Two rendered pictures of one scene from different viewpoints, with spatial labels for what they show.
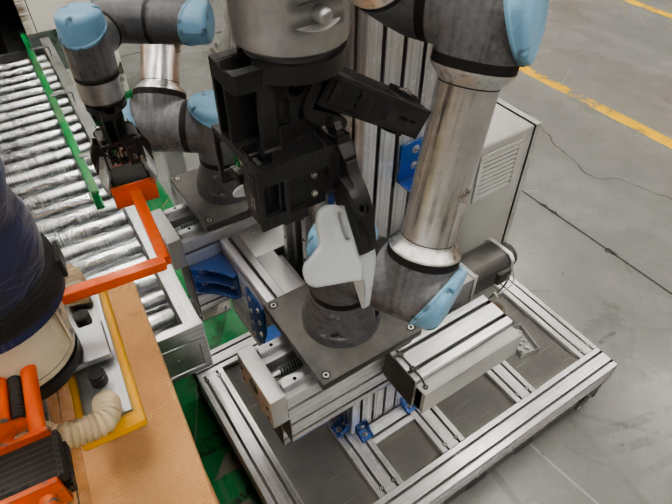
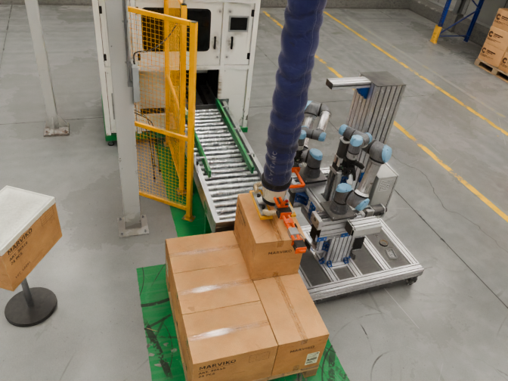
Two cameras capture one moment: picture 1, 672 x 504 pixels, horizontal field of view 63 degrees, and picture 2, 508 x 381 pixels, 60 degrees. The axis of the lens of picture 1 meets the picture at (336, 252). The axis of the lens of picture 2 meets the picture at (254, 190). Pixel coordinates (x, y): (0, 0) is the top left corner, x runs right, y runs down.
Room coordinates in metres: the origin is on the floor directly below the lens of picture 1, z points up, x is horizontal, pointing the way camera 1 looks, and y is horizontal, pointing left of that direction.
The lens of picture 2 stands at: (-2.21, 0.25, 3.22)
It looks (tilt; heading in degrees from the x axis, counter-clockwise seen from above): 37 degrees down; 9
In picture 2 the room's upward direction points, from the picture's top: 8 degrees clockwise
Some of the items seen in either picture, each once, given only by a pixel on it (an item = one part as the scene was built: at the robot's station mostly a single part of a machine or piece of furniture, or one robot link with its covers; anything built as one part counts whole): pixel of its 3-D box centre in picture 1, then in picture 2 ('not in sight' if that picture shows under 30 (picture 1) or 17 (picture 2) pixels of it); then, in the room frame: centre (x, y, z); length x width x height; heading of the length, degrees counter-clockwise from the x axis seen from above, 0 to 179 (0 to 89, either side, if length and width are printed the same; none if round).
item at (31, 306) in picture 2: not in sight; (24, 283); (-0.25, 2.29, 0.31); 0.40 x 0.40 x 0.62
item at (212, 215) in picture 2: not in sight; (191, 159); (1.67, 1.57, 0.50); 2.31 x 0.05 x 0.19; 31
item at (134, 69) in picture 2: not in sight; (134, 80); (1.00, 1.86, 1.62); 0.20 x 0.05 x 0.30; 31
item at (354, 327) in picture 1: (341, 299); (339, 203); (0.68, -0.01, 1.09); 0.15 x 0.15 x 0.10
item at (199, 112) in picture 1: (216, 125); (314, 157); (1.09, 0.27, 1.20); 0.13 x 0.12 x 0.14; 87
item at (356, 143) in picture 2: not in sight; (355, 144); (0.35, 0.03, 1.82); 0.09 x 0.08 x 0.11; 150
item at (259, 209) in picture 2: not in sight; (261, 202); (0.48, 0.59, 1.07); 0.34 x 0.10 x 0.05; 28
